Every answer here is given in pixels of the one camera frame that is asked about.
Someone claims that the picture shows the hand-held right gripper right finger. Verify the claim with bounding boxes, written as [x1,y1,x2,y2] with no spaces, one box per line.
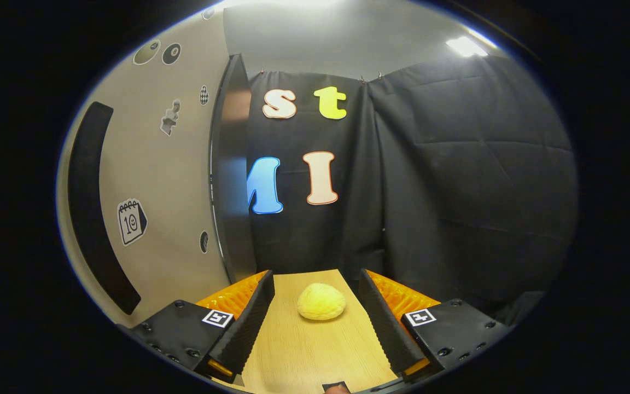
[358,268,513,381]

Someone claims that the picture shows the ceiling light panel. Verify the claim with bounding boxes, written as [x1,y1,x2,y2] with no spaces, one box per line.
[446,27,499,59]

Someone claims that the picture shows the yellow bread toy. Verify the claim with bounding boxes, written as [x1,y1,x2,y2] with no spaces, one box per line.
[296,282,347,322]

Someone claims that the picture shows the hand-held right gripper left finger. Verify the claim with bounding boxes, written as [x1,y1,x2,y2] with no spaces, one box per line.
[129,269,276,384]

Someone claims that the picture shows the black cabinet door handle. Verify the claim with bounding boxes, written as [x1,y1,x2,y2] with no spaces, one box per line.
[67,101,142,316]

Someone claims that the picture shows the light grey cabinet door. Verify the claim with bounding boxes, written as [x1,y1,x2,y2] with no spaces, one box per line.
[56,7,230,329]

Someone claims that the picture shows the black backdrop cloth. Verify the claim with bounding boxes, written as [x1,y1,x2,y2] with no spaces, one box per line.
[246,54,579,325]

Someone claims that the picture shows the dark grey cabinet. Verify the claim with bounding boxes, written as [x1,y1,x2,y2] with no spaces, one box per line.
[209,53,258,283]

